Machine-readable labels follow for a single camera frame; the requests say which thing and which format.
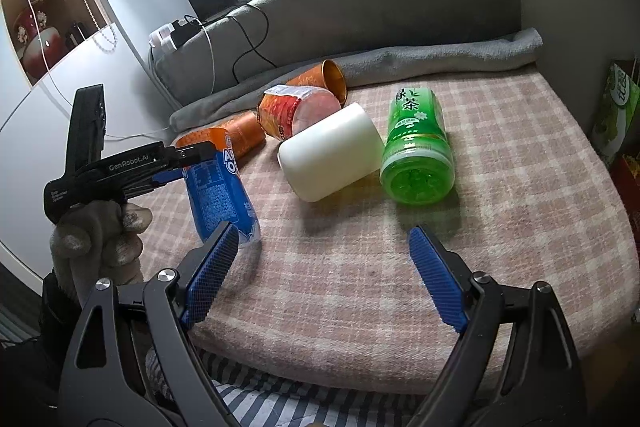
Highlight copper orange cup front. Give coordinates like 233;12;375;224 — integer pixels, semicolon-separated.
219;110;266;159

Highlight copper orange cup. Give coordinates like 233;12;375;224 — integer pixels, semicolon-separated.
286;60;347;106
219;110;266;159

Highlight orange red printed cup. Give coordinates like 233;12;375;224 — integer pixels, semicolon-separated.
257;84;342;141

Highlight green tea cup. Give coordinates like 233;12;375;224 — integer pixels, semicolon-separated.
380;87;456;206

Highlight white plastic cup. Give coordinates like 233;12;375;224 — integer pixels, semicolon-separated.
278;103;384;202

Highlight copper orange cup rear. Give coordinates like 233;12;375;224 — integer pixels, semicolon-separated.
286;60;347;106

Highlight left hand grey glove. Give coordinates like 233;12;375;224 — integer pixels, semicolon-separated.
50;202;153;305

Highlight striped cloth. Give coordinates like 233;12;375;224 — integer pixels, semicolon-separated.
196;349;423;426

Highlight red ceramic jar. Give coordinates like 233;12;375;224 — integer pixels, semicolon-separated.
14;8;67;81

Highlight white round cabinet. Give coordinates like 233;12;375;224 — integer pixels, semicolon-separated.
1;0;184;291

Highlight white power strip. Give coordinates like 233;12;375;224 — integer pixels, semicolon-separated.
149;23;177;53

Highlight black power adapter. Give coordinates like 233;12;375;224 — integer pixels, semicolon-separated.
169;20;201;49

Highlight beige plaid blanket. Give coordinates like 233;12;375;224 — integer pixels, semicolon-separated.
127;66;640;396

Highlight green snack package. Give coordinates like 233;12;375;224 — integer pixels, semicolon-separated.
590;57;639;168

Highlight grey folded blanket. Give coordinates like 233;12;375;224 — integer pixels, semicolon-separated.
169;28;544;133

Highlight grey cushion backrest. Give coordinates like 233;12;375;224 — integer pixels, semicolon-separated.
153;0;521;107

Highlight black power cable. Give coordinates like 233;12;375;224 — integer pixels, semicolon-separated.
184;2;279;86

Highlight white charging cable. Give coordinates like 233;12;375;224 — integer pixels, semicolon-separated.
22;0;217;143

